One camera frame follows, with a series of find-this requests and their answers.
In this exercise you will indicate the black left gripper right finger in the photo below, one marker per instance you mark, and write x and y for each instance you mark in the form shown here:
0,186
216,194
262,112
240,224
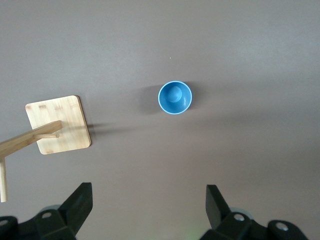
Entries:
237,227

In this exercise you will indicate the wooden mug tree stand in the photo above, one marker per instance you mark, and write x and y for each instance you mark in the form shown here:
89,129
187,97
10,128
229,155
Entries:
57,112

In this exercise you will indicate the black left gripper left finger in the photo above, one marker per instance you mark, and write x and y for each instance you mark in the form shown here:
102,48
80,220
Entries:
50,225

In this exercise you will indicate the blue plastic cup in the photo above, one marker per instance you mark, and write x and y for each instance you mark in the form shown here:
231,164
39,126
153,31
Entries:
175,105

